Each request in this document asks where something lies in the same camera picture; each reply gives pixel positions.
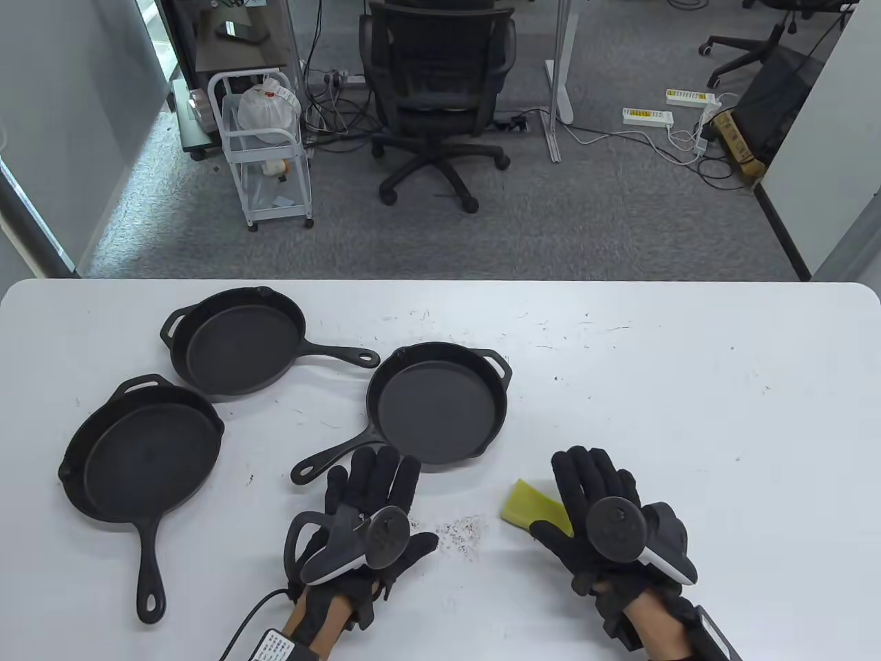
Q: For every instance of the black right forearm pack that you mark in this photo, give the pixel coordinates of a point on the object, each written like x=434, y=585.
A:
x=712, y=637

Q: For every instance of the dark crumbs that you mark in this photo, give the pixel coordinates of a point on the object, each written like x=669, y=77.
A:
x=464, y=536

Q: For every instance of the person's right hand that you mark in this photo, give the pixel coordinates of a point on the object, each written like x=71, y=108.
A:
x=585, y=475

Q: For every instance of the black mesh office chair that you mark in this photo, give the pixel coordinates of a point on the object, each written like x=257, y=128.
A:
x=433, y=62

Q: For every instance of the grey left hand controller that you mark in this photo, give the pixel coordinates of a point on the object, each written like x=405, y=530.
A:
x=389, y=540

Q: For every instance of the black panel board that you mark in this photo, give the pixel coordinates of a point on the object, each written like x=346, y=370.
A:
x=778, y=103

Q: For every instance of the small white orange bottle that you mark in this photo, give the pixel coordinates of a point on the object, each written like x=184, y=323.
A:
x=274, y=167

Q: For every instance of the dark brown side desk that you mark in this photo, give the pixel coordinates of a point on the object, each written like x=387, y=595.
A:
x=241, y=58

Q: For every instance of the person's left forearm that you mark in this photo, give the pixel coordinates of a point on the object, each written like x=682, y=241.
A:
x=297, y=616

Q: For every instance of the black left forearm pack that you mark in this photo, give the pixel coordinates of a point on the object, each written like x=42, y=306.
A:
x=275, y=647

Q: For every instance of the white rolling cart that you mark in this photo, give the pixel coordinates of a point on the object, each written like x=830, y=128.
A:
x=279, y=212

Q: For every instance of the black low shelf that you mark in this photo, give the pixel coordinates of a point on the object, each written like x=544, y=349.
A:
x=196, y=141

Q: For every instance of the white power strip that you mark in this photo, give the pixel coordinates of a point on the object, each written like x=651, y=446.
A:
x=692, y=98
x=647, y=117

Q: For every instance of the white power adapter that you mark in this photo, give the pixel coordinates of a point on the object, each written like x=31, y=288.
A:
x=702, y=141

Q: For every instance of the black phone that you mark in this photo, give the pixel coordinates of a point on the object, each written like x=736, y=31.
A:
x=241, y=32

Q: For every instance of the grey hand controller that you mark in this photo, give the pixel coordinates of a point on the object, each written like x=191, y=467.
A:
x=389, y=540
x=616, y=527

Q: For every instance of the white plastic bag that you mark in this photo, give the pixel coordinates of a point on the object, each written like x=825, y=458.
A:
x=265, y=110

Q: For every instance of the brown cardboard box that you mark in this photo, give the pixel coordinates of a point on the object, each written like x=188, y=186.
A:
x=740, y=144

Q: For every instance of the person's left hand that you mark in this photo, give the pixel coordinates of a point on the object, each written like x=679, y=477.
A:
x=372, y=475

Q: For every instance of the grey right hand controller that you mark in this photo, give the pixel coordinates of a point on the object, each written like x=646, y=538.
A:
x=616, y=527

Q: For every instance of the yellow green sponge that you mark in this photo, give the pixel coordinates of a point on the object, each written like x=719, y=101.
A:
x=530, y=506

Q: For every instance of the white desk leg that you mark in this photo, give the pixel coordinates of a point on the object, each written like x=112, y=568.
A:
x=561, y=82

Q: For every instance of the black cast iron frying pan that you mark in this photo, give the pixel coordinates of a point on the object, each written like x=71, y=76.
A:
x=148, y=454
x=433, y=406
x=241, y=344

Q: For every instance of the grey power strip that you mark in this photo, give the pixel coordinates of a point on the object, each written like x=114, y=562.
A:
x=351, y=79

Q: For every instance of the black office chair base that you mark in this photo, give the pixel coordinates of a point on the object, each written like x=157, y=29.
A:
x=743, y=48

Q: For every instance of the person's right forearm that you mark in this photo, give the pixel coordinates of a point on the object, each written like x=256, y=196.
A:
x=654, y=626

